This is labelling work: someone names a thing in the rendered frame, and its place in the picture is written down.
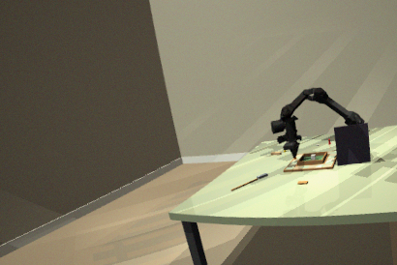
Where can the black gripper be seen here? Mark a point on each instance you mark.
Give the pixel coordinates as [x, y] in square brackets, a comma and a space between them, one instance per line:
[292, 144]

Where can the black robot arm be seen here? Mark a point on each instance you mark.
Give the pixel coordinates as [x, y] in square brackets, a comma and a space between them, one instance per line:
[287, 122]

